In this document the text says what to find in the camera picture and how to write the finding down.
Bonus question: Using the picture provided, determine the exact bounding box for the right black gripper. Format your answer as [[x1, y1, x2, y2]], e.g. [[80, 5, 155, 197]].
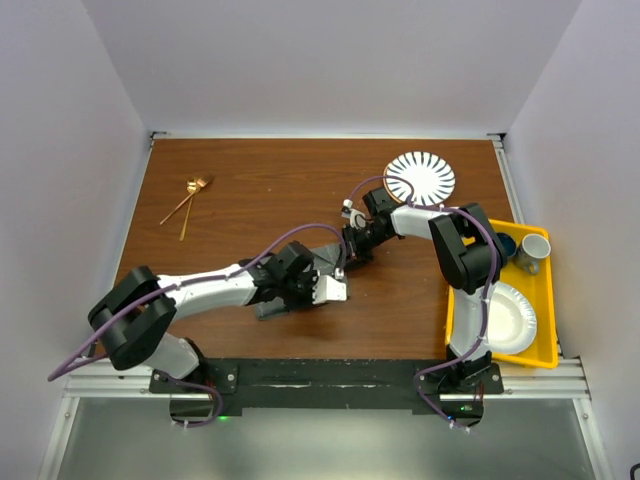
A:
[[337, 223, 393, 273]]

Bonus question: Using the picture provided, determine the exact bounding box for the grey cloth napkin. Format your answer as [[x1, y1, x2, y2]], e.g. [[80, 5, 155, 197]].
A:
[[249, 241, 348, 321]]

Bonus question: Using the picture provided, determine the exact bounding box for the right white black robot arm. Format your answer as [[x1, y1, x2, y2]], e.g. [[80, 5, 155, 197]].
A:
[[341, 187, 507, 393]]

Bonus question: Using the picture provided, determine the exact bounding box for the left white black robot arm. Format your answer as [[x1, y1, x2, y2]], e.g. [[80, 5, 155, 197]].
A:
[[88, 241, 319, 392]]

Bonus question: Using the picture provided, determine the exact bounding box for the striped blue white plate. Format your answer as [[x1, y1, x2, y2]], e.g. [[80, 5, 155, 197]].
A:
[[383, 151, 456, 206]]

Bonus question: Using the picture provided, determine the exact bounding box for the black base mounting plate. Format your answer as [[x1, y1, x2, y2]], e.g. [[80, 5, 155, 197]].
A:
[[149, 358, 504, 427]]

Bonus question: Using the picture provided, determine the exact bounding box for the gold fork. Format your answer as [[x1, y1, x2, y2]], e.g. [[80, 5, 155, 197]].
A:
[[179, 175, 215, 242]]

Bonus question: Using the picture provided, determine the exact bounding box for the gold spoon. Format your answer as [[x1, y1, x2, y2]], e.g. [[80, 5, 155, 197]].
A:
[[159, 178, 201, 225]]

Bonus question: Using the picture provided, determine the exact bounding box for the dark blue mug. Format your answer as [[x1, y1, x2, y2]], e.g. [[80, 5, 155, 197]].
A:
[[497, 232, 518, 259]]

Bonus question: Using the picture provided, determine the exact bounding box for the white paper plate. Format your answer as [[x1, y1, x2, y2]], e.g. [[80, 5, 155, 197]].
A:
[[487, 282, 537, 355]]

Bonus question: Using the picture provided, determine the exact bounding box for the white grey mug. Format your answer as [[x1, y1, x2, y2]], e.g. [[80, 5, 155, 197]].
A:
[[513, 233, 551, 275]]

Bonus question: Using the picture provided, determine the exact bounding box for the yellow plastic tray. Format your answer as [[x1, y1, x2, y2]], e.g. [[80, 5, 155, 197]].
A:
[[444, 218, 560, 370]]

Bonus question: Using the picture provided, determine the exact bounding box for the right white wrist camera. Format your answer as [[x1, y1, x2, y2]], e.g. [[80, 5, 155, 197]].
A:
[[341, 199, 369, 230]]

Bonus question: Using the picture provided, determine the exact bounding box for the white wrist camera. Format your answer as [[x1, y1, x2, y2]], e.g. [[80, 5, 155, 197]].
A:
[[341, 199, 369, 230], [312, 275, 348, 305]]

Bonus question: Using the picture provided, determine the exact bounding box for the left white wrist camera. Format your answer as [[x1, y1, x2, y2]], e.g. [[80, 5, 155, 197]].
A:
[[312, 275, 348, 305]]

